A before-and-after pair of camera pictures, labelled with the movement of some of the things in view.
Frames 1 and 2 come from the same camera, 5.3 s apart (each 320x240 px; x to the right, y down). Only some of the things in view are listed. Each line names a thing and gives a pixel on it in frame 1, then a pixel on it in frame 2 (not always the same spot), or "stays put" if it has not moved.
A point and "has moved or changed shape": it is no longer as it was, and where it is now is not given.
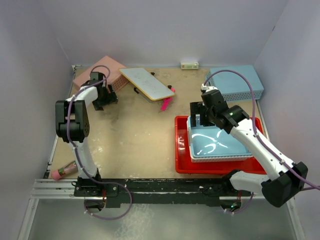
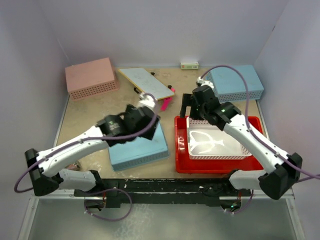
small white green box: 188,65 stays put
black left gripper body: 105,94 to 130,108
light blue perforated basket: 237,83 stays put
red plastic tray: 184,164 stays put
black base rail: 158,192 stays put
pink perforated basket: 112,70 has moved or changed shape
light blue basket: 211,142 to 140,151
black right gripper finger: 195,108 to 187,101
